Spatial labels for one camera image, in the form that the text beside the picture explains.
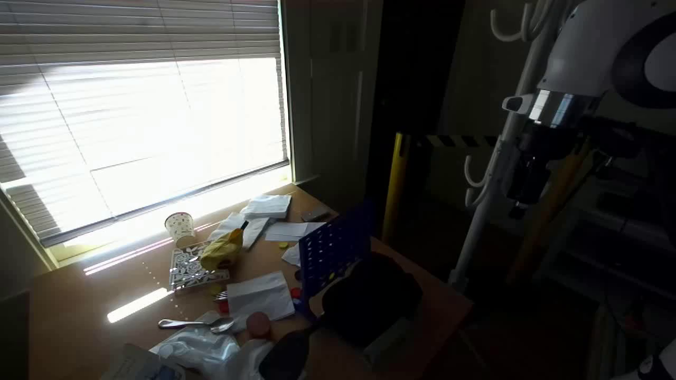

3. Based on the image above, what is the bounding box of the black round object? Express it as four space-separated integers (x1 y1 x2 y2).
258 326 312 380

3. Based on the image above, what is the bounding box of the large white paper napkin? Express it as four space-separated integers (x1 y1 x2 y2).
223 270 297 325

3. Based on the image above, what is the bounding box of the patterned foil packet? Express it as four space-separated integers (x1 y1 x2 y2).
168 245 232 294

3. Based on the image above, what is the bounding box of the white coat hanger stand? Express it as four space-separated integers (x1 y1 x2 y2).
448 0 587 290

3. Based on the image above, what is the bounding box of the white paper sheet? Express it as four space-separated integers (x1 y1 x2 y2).
262 220 327 245

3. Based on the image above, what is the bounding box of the pink round lid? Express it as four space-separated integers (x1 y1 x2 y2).
245 309 274 340

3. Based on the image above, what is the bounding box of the white envelope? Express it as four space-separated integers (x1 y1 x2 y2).
239 213 272 251

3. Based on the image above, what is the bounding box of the blue connect four grid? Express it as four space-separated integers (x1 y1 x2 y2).
296 203 377 322

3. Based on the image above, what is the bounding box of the small white paper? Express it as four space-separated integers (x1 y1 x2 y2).
282 240 305 268

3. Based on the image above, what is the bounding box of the orange wooden pole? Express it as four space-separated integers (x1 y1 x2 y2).
504 144 593 283

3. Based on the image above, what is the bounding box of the gray stapler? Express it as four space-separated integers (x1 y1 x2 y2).
361 318 418 368

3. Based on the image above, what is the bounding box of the yellow pole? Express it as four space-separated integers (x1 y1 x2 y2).
378 131 413 245

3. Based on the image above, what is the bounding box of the metal spoon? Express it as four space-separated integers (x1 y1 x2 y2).
157 315 223 334
209 316 242 335

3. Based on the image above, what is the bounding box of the yellow black striped bar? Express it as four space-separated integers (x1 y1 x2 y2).
410 132 504 151

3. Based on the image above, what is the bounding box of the white slatted window blind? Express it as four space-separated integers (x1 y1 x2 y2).
0 0 292 245

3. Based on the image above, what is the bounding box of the white booklet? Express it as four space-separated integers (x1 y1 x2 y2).
240 194 294 222

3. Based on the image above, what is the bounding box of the white rounded object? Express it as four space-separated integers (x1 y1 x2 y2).
620 335 676 380

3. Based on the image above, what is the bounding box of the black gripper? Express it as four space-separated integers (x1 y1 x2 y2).
508 113 600 213

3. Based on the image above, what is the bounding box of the dark metal shelf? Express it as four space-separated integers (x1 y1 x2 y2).
556 138 676 325

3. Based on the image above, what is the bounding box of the yellow snack bag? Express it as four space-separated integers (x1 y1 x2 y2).
199 226 245 271

